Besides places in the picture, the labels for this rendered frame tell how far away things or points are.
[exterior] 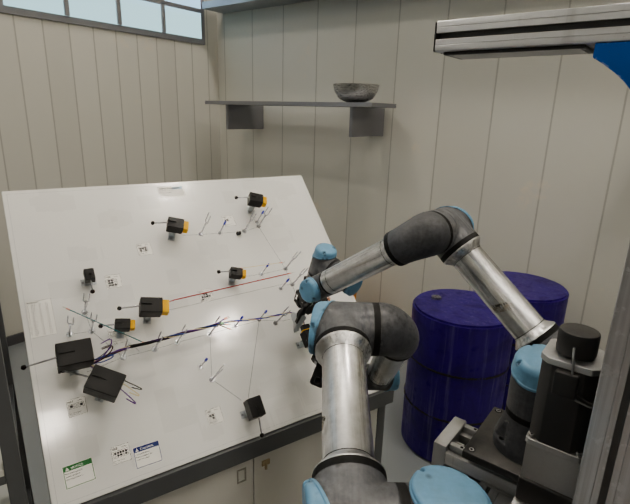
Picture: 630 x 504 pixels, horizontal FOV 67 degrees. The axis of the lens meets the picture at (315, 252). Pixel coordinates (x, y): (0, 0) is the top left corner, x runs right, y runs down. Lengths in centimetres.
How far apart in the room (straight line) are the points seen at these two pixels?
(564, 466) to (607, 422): 18
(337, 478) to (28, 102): 400
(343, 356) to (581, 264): 293
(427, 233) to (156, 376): 96
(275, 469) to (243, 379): 35
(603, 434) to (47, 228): 163
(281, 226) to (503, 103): 218
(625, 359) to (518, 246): 308
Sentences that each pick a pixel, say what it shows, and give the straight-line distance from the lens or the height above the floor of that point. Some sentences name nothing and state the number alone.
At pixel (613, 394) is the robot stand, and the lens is 76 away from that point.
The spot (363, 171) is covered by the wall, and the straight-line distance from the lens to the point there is 424.
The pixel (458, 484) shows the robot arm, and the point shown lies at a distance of 77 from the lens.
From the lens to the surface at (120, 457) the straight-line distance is 158.
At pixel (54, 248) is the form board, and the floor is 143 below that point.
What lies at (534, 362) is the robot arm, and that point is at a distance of 115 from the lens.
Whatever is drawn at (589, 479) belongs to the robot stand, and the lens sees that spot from 83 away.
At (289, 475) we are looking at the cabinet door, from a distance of 190.
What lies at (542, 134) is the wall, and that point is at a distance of 367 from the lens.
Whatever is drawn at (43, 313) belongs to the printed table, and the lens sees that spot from 169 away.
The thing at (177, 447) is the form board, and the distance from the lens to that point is 160.
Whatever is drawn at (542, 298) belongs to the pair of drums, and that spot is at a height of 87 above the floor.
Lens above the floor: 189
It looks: 16 degrees down
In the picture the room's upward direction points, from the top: 2 degrees clockwise
